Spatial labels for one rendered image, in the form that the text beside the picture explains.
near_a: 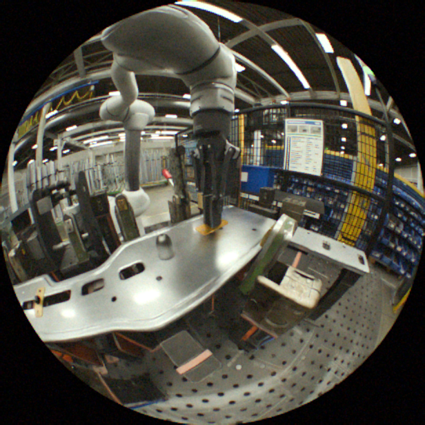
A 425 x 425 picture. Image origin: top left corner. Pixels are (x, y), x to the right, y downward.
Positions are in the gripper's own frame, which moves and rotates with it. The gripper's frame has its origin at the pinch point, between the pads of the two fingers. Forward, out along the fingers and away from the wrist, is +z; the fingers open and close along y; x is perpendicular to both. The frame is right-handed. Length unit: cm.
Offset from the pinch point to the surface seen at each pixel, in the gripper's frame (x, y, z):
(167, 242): -12.3, 1.4, 2.3
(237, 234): 3.7, 5.2, 5.9
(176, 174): -0.5, -15.0, -7.6
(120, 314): -24.5, 7.8, 5.9
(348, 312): 24, 58, 36
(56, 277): -49, -17, 12
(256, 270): -7.3, 15.8, 1.3
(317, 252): 10.4, 24.1, 6.0
